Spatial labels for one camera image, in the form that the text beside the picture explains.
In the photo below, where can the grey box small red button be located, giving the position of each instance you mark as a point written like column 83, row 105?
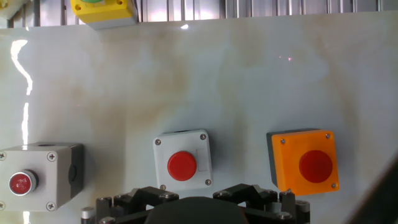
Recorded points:
column 46, row 180

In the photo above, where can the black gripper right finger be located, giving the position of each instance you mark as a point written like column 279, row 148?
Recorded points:
column 242, row 193

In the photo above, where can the crumpled yellow white wrapper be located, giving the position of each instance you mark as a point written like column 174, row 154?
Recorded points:
column 12, row 9

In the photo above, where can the yellow box green mushroom button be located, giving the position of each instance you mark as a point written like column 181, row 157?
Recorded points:
column 102, row 14

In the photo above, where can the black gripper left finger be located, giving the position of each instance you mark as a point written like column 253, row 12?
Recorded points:
column 140, row 199

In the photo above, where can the grey box red mushroom button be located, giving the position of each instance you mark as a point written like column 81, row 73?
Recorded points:
column 180, row 146

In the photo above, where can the orange box red mushroom button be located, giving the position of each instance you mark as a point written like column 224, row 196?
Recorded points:
column 289, row 161

